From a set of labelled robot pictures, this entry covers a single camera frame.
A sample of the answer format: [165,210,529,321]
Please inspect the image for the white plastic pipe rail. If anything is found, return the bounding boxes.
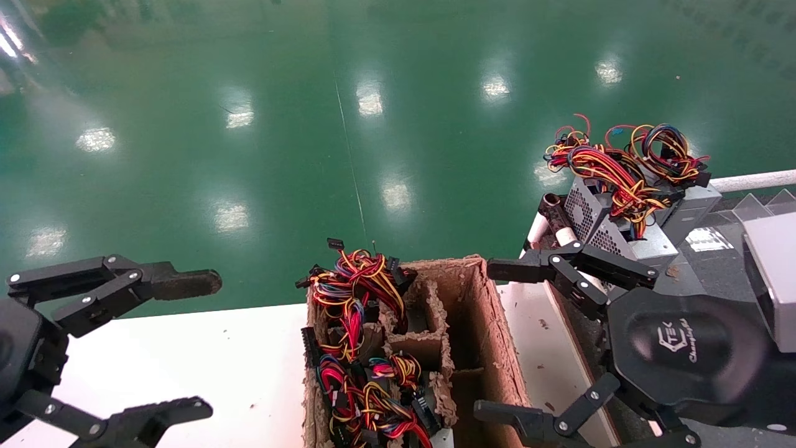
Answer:
[555,227,607,293]
[709,169,796,194]

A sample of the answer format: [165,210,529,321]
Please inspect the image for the clear acrylic compartment tray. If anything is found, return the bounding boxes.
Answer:
[733,189,796,223]

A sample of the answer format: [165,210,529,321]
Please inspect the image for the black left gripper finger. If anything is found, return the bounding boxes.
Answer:
[14,389,214,448]
[6,254,223,338]

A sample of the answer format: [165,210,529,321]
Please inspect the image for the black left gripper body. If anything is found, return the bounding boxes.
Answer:
[0,297,69,430]

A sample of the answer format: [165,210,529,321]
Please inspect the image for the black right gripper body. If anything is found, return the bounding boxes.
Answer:
[606,286,775,419]

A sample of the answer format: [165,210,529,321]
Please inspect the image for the black pipe joint clamp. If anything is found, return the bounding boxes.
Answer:
[538,193,573,236]

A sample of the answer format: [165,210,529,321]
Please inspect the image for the dark grey conveyor table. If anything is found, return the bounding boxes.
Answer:
[535,187,796,448]

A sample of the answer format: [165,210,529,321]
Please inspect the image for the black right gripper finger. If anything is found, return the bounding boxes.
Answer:
[487,241,659,318]
[474,372,700,448]

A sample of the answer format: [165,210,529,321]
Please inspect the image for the wires inside box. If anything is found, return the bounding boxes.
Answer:
[297,238,416,363]

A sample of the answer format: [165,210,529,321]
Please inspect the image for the short white pipe leg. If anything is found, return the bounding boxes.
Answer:
[521,213,551,257]

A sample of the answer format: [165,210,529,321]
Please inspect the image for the brown cardboard box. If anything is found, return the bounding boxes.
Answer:
[303,254,529,448]

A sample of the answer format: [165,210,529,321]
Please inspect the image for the brown pulp divider insert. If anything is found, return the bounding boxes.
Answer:
[308,274,461,448]

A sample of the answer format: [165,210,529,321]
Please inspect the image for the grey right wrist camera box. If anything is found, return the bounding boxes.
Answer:
[743,212,796,353]

